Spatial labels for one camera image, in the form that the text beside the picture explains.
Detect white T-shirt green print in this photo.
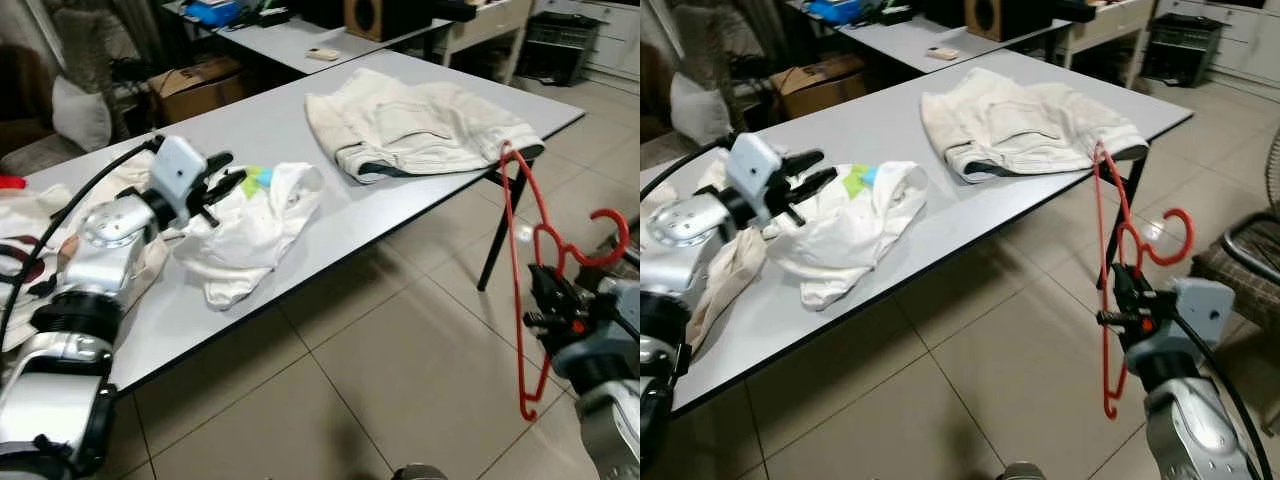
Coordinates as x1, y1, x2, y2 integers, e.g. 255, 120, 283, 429
763, 160, 930, 312
172, 160, 327, 312

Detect red clothes hanger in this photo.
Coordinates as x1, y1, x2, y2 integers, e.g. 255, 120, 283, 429
1091, 140, 1197, 422
497, 140, 632, 422

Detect cream denim shorts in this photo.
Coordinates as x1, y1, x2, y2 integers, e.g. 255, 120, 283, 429
304, 67, 547, 185
919, 67, 1152, 185

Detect black metal table leg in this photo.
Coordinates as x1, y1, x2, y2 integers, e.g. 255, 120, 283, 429
476, 158, 533, 294
1094, 155, 1148, 293

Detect brown cardboard box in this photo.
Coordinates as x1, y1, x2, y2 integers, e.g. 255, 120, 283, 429
147, 55, 248, 127
767, 55, 871, 122

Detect cream garment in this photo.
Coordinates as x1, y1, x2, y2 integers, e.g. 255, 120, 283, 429
20, 150, 181, 331
688, 150, 771, 353

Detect dark wicker chair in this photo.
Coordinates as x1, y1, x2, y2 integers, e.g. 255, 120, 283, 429
1188, 208, 1280, 336

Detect grey pillow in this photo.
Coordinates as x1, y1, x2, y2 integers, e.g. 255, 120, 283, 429
669, 72, 732, 148
51, 75, 114, 154

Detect blue box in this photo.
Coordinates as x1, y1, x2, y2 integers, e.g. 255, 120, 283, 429
184, 0, 243, 28
804, 0, 863, 28

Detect white shirt black red print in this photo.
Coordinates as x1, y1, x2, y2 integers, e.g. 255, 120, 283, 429
0, 185, 76, 353

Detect white drawer cabinet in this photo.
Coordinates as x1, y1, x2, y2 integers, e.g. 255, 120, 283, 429
585, 0, 641, 81
1225, 0, 1280, 81

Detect black wooden speaker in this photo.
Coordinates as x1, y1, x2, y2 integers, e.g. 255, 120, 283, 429
962, 0, 1063, 44
342, 0, 443, 44

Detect black plastic crate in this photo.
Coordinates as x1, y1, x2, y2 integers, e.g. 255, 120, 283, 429
1139, 12, 1228, 88
519, 12, 588, 88

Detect white desk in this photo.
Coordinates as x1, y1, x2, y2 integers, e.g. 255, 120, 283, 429
1053, 0, 1158, 88
433, 0, 538, 88

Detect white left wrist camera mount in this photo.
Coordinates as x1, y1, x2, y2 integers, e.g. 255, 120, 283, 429
725, 132, 785, 216
148, 135, 209, 226

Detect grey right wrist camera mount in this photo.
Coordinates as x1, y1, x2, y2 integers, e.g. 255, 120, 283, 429
1125, 278, 1236, 366
555, 278, 641, 386

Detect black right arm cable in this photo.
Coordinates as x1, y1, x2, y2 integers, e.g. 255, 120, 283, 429
1170, 310, 1280, 480

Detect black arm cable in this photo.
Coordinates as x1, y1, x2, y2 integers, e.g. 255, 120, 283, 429
640, 132, 741, 193
0, 135, 166, 346
1170, 310, 1280, 480

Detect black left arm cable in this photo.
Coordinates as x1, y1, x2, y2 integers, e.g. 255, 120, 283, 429
640, 132, 741, 193
0, 135, 166, 346

